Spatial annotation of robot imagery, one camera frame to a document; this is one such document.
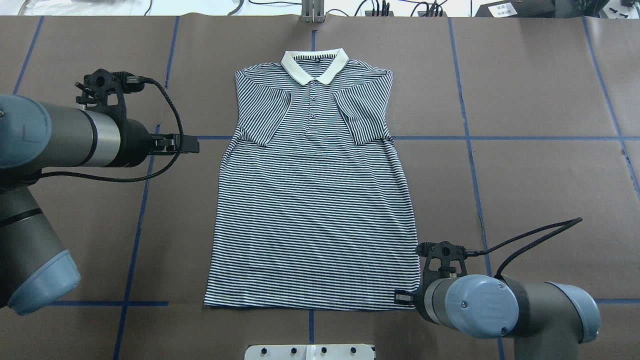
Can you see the black box with label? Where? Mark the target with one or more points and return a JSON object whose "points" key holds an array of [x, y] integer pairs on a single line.
{"points": [[516, 9]]}

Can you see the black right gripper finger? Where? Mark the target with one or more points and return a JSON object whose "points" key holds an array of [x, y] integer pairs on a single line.
{"points": [[404, 297]]}

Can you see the white camera post base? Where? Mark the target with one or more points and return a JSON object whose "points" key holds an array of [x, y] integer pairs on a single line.
{"points": [[335, 351]]}

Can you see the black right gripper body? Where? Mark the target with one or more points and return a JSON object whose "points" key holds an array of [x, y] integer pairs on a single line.
{"points": [[419, 299]]}

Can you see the striped polo shirt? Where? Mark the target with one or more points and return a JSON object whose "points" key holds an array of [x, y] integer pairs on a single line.
{"points": [[313, 206]]}

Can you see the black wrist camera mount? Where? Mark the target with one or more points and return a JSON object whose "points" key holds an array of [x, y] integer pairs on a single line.
{"points": [[103, 92]]}

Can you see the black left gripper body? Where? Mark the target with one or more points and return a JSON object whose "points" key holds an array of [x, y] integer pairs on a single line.
{"points": [[135, 142]]}

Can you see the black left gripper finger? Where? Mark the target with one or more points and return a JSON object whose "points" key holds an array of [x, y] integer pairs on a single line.
{"points": [[172, 144]]}

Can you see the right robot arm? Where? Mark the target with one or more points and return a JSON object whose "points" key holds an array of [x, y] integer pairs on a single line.
{"points": [[546, 320]]}

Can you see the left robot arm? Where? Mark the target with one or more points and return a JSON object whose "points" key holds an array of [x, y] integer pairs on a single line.
{"points": [[36, 268]]}

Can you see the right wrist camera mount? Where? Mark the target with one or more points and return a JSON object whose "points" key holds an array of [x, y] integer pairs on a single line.
{"points": [[443, 260]]}

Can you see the aluminium frame post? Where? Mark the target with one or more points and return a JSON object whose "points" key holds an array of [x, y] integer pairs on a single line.
{"points": [[312, 11]]}

